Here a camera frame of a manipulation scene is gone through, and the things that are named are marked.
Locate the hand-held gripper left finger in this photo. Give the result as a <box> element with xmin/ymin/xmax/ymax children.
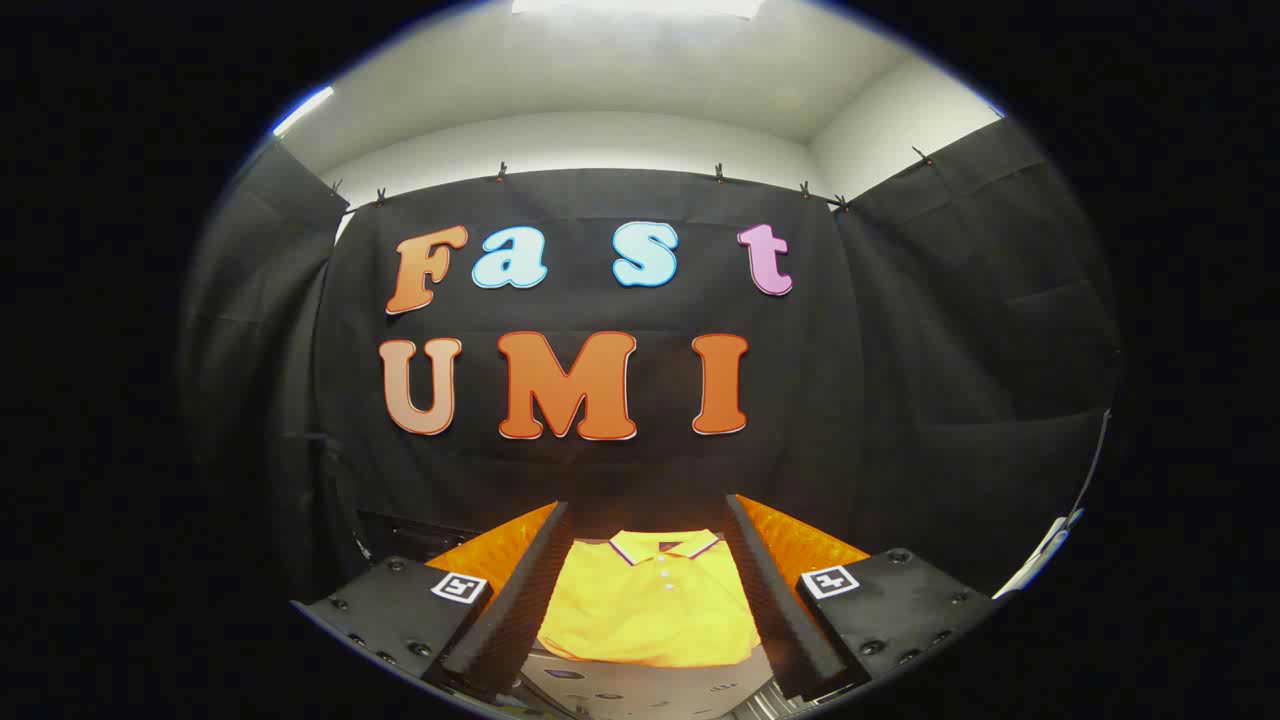
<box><xmin>292</xmin><ymin>500</ymin><xmax>573</xmax><ymax>699</ymax></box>

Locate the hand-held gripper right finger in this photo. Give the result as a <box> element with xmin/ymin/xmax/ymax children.
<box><xmin>725</xmin><ymin>492</ymin><xmax>1001</xmax><ymax>703</ymax></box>

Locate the yellow polo shirt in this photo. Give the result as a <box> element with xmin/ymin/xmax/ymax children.
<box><xmin>537</xmin><ymin>529</ymin><xmax>761</xmax><ymax>668</ymax></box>

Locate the black backdrop cloth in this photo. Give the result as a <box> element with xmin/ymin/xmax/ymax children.
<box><xmin>180</xmin><ymin>118</ymin><xmax>1121</xmax><ymax>601</ymax></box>

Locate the ceiling light panel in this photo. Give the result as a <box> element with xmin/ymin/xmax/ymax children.
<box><xmin>510</xmin><ymin>0</ymin><xmax>767</xmax><ymax>20</ymax></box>
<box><xmin>271</xmin><ymin>85</ymin><xmax>337</xmax><ymax>137</ymax></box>

